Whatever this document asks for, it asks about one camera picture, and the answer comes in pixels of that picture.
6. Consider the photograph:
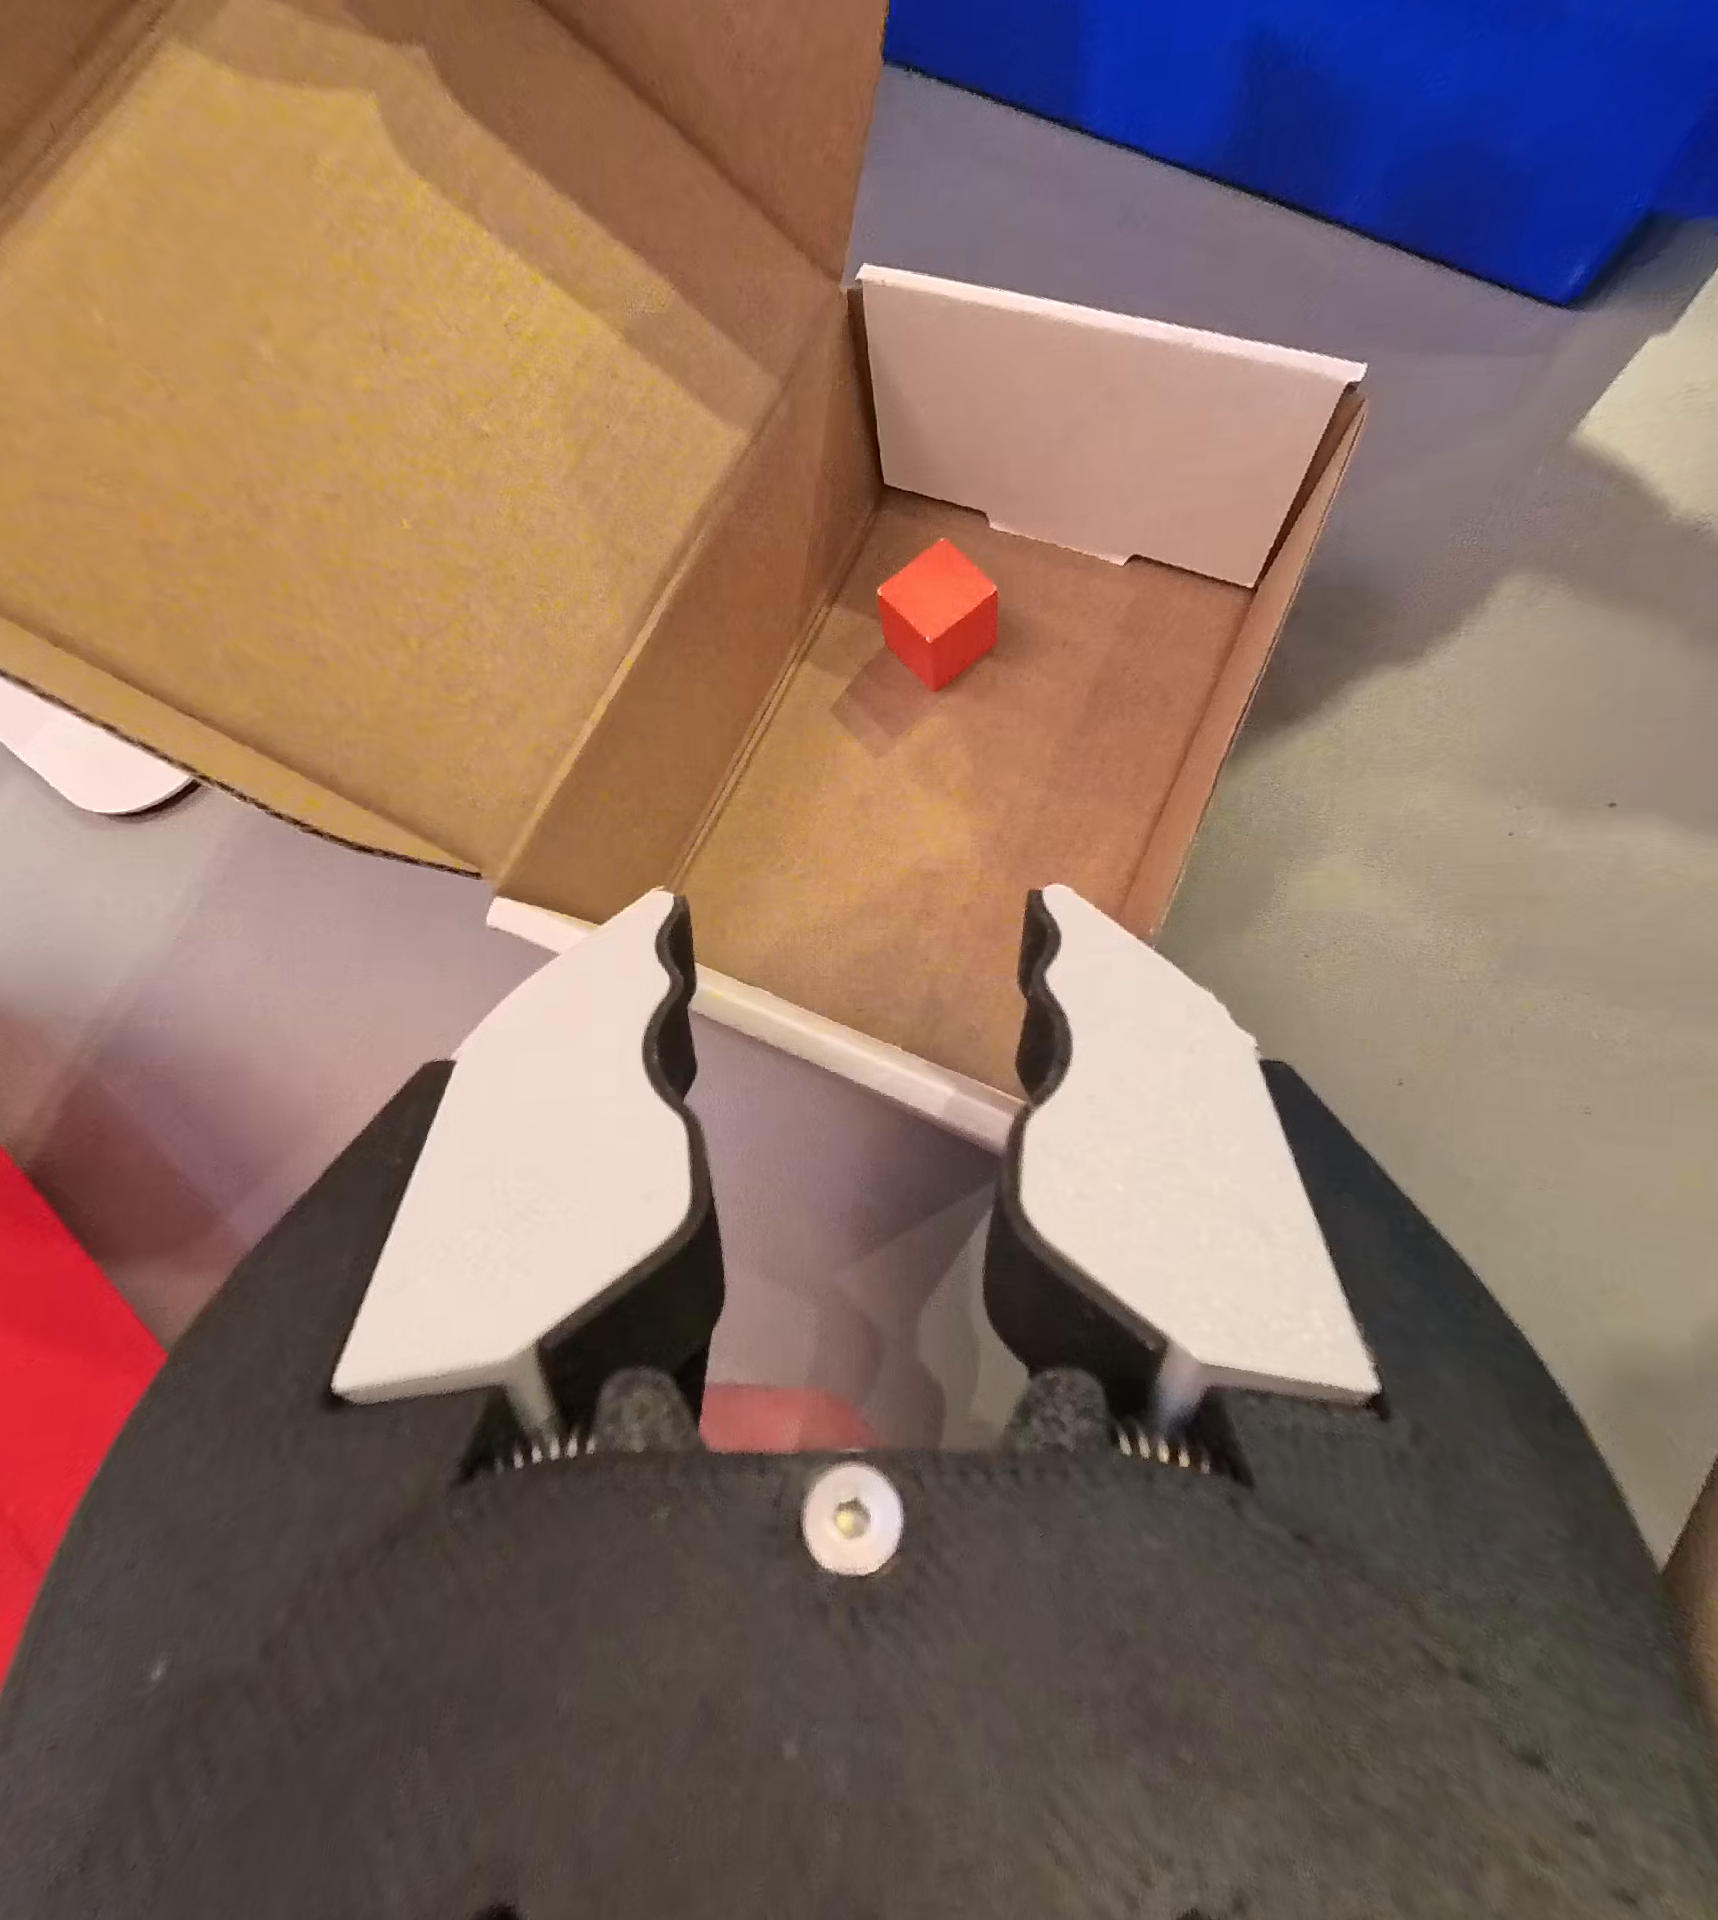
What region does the cardboard box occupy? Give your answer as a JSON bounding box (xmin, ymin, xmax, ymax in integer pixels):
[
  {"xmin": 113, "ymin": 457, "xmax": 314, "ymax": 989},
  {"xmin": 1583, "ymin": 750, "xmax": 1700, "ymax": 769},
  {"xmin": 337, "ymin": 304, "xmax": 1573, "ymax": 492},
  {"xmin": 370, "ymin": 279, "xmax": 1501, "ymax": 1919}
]
[{"xmin": 0, "ymin": 0, "xmax": 1372, "ymax": 1120}]

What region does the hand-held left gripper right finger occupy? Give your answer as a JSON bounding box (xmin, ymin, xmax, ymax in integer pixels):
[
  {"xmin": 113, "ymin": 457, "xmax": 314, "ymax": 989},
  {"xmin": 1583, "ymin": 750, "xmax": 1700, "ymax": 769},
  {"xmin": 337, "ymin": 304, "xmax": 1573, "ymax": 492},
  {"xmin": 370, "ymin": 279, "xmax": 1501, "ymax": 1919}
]
[{"xmin": 987, "ymin": 885, "xmax": 1384, "ymax": 1441}]

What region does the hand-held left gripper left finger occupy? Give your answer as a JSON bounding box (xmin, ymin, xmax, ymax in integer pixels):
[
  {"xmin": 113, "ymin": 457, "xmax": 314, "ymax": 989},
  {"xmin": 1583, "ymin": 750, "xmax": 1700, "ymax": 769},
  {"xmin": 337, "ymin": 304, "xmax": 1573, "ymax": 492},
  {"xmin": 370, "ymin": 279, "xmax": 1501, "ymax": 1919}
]
[{"xmin": 330, "ymin": 888, "xmax": 728, "ymax": 1430}]

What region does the blue plastic bin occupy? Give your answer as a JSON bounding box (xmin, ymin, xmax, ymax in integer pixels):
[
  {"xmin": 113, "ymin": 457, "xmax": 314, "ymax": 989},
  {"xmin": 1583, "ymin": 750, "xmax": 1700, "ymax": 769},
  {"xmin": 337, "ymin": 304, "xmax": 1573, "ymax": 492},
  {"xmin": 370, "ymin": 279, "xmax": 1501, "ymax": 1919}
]
[{"xmin": 880, "ymin": 0, "xmax": 1718, "ymax": 299}]

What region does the red cube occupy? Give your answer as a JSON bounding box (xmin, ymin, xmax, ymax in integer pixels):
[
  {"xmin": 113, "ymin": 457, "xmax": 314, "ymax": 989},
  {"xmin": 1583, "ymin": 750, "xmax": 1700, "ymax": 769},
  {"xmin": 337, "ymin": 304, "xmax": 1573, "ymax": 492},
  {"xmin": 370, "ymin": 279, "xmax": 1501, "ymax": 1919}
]
[{"xmin": 876, "ymin": 541, "xmax": 1000, "ymax": 695}]

